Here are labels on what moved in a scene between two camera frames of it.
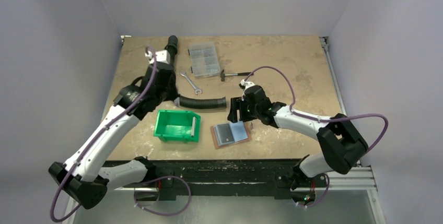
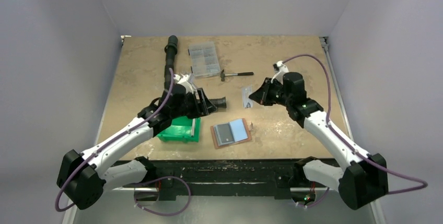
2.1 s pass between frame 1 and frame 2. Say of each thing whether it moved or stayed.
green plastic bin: stayed
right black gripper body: moved
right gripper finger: moved
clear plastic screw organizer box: stayed
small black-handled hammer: stayed
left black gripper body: moved
